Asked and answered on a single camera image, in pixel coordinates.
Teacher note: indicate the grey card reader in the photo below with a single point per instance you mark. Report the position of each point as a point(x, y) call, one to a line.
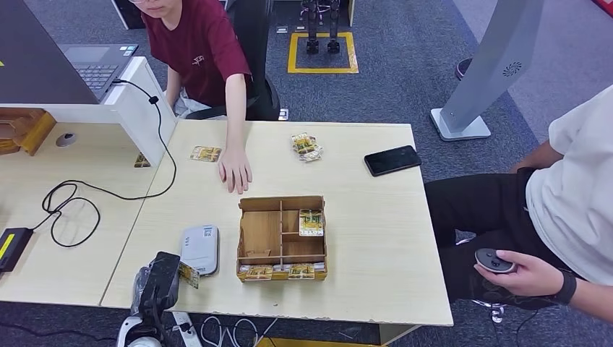
point(200, 249)

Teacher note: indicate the grey standing kiosk terminal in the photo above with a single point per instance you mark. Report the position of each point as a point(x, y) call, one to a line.
point(488, 63)

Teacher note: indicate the yellow board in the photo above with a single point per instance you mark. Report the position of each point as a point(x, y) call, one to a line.
point(311, 343)

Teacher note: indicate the person's left forearm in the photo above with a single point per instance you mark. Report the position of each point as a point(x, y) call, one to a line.
point(236, 124)
point(594, 301)

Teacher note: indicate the person's left hand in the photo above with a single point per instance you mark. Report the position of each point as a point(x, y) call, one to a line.
point(531, 280)
point(235, 172)

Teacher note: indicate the handheld remote controller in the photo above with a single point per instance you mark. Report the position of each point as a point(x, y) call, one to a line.
point(491, 261)

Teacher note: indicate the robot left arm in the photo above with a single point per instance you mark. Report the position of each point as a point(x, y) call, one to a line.
point(131, 335)

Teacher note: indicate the black power adapter brick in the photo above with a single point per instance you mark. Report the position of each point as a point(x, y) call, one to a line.
point(13, 249)

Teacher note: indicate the person's right forearm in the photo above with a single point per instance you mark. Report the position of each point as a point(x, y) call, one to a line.
point(541, 157)
point(173, 91)

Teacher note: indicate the dark laptop computer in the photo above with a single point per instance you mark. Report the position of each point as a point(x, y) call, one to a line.
point(98, 69)

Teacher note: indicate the person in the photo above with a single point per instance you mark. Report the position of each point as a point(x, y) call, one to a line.
point(201, 48)
point(574, 201)

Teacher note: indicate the black wrist watch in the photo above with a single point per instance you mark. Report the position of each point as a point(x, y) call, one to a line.
point(567, 287)

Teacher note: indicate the floor socket plate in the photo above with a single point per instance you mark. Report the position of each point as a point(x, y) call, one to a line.
point(283, 114)

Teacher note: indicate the black office chair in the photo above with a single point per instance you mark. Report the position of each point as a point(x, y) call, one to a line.
point(256, 48)

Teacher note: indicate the white desk partition shelf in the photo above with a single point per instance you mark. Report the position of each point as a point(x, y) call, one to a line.
point(134, 111)

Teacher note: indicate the chrome chair base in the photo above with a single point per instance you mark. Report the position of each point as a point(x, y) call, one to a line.
point(496, 314)

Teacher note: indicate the idle humanoid robot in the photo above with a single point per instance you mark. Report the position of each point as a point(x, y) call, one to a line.
point(311, 29)

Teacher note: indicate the black smartphone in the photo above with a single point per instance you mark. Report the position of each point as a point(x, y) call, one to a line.
point(392, 161)

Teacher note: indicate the white power strip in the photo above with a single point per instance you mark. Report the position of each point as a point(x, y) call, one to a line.
point(187, 335)

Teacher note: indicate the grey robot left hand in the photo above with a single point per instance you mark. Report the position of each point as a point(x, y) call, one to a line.
point(160, 282)

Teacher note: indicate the wooden compartment organizer box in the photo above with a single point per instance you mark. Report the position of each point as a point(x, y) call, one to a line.
point(261, 234)

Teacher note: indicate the dark shoe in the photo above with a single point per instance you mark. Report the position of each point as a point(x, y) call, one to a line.
point(462, 68)

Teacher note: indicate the wooden tray box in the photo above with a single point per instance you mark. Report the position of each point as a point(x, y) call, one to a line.
point(29, 130)

